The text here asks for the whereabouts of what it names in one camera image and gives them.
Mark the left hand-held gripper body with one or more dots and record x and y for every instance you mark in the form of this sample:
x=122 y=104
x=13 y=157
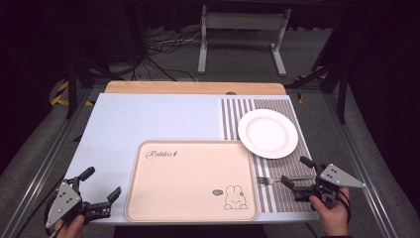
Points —
x=64 y=201

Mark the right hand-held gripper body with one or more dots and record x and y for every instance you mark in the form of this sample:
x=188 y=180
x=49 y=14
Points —
x=338 y=178

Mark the silver metal fork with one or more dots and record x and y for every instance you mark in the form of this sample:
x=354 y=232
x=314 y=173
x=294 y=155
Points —
x=264 y=180

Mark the person's left hand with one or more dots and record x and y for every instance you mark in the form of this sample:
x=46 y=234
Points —
x=71 y=228

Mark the person's right hand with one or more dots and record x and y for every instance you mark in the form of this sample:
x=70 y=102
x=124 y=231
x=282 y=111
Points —
x=333 y=216

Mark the grey striped placemat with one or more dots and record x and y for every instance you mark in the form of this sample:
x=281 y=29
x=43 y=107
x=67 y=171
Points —
x=284 y=172

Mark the white round plate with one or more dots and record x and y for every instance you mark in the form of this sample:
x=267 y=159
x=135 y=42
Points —
x=267 y=134

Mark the light blue table mat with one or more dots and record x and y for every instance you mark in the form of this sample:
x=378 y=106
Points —
x=132 y=122

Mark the beige tray with bunny print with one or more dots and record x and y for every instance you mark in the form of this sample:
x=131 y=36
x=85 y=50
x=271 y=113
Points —
x=188 y=185

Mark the black tripod stand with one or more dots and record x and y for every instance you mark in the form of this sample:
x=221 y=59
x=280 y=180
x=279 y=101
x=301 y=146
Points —
x=341 y=89
x=72 y=89

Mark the yellow black hazard tape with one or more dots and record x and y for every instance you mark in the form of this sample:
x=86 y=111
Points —
x=61 y=95

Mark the grey metal stand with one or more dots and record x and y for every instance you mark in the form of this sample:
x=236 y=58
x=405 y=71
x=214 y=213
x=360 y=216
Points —
x=242 y=21

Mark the aluminium frame rail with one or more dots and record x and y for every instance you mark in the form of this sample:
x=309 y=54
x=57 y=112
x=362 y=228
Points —
x=358 y=165
x=43 y=165

